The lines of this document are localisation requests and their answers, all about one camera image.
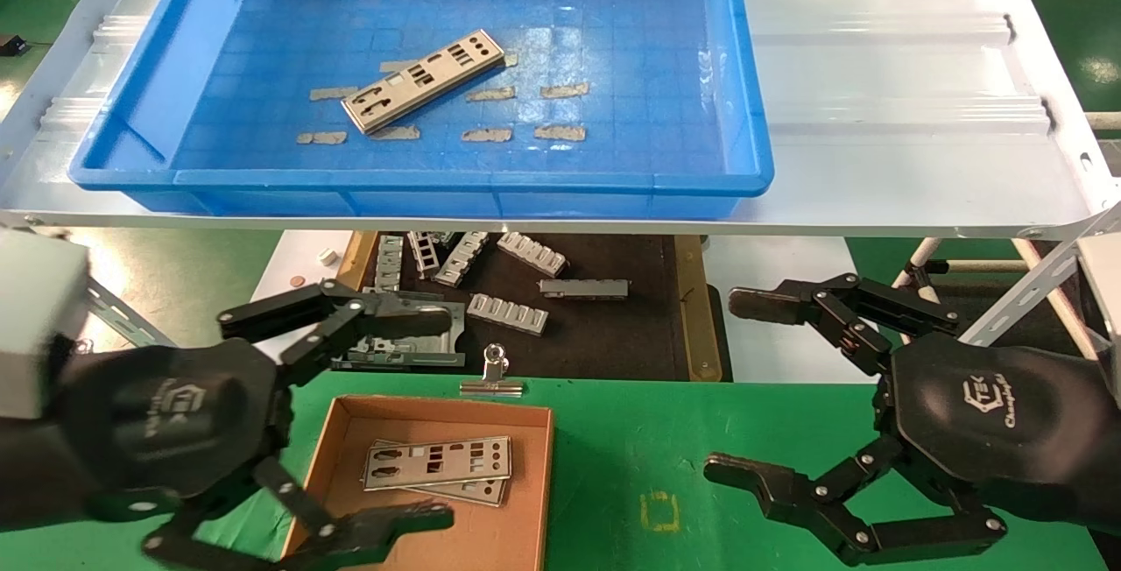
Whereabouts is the brown cardboard box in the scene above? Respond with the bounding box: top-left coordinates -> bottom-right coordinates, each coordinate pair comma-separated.
282,394 -> 555,571

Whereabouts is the large grey metal chassis plate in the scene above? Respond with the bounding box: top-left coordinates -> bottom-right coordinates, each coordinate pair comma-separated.
331,288 -> 467,370

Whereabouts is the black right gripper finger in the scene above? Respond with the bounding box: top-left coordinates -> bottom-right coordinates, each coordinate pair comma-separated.
730,273 -> 962,377
703,433 -> 1008,567

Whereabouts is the black rack shelf board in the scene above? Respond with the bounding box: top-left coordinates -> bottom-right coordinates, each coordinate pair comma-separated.
928,271 -> 1087,357

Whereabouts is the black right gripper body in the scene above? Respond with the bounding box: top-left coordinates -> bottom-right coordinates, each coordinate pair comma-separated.
876,332 -> 1121,537

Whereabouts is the wood-framed black tray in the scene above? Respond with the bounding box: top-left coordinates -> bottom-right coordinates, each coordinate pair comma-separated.
302,231 -> 723,382

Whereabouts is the green table cloth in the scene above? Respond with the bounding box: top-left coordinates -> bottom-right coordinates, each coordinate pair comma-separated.
0,363 -> 1121,571

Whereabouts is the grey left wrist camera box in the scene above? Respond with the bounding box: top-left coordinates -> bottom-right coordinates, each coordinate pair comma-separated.
0,229 -> 91,420

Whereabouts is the silver binder clip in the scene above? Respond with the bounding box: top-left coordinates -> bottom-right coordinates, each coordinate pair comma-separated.
460,343 -> 525,397

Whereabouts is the white pipe frame rack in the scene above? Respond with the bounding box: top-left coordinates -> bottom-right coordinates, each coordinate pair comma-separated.
871,236 -> 1052,340

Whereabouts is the white corrugated metal shelf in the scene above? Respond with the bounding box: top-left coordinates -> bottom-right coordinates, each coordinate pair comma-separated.
0,0 -> 1121,239

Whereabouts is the grey slotted metal bracket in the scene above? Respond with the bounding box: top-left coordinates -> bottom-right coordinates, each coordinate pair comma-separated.
434,231 -> 491,288
497,232 -> 568,278
466,293 -> 550,335
375,236 -> 405,293
407,231 -> 439,281

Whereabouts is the perforated metal shelf post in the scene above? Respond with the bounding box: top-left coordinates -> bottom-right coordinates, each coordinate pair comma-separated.
957,203 -> 1121,349
86,278 -> 180,351

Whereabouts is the silver metal shield plate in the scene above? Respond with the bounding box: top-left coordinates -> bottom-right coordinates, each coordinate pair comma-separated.
372,440 -> 511,508
362,435 -> 513,491
340,28 -> 507,136

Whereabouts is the grey metal bar part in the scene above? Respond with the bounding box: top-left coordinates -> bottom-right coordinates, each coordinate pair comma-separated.
539,278 -> 630,299

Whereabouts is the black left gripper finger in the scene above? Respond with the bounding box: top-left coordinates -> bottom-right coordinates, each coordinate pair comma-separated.
217,278 -> 454,388
143,455 -> 456,571

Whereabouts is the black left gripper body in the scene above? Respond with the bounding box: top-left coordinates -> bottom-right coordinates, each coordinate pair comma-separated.
0,339 -> 294,530

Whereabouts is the blue plastic tray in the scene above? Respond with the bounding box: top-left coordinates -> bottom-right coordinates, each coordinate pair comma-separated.
68,0 -> 776,220

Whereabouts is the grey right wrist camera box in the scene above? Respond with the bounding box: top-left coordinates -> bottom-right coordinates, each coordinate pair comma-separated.
1075,232 -> 1121,375

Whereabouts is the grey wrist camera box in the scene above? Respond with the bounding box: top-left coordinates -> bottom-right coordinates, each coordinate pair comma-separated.
0,229 -> 91,420
1075,232 -> 1121,375

